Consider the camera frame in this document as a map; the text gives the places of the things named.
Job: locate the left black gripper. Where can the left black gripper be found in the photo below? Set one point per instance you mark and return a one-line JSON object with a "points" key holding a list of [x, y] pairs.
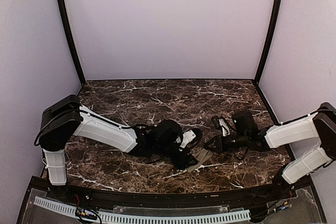
{"points": [[182, 162]]}

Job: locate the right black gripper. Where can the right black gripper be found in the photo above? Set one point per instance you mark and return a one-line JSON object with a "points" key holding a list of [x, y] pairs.
{"points": [[218, 149]]}

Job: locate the grey remote control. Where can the grey remote control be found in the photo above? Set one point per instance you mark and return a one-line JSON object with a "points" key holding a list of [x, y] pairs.
{"points": [[202, 156]]}

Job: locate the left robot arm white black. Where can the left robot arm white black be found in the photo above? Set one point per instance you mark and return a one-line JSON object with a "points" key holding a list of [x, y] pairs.
{"points": [[68, 117]]}

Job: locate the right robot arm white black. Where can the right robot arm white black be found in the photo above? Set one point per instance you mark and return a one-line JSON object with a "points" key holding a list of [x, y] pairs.
{"points": [[317, 124]]}

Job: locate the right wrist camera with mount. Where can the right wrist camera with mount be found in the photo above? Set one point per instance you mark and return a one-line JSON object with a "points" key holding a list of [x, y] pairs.
{"points": [[220, 123]]}

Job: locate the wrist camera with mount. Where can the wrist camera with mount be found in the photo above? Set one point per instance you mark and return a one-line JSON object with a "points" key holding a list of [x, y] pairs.
{"points": [[220, 123], [190, 138]]}

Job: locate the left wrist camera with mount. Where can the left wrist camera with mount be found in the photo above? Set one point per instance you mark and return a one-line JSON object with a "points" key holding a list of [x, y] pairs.
{"points": [[190, 138]]}

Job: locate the white slotted cable duct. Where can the white slotted cable duct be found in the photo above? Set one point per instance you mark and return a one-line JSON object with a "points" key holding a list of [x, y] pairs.
{"points": [[110, 217]]}

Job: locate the black front rail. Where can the black front rail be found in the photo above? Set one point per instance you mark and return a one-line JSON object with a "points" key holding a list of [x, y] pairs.
{"points": [[89, 197]]}

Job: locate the right black frame post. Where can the right black frame post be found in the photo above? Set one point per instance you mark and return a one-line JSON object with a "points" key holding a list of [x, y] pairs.
{"points": [[268, 41]]}

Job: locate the black frame post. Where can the black frame post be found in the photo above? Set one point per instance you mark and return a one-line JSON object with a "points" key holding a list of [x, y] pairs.
{"points": [[70, 41], [268, 41]]}

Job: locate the left black frame post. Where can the left black frame post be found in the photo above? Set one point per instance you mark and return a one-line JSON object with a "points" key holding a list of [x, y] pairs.
{"points": [[70, 41]]}

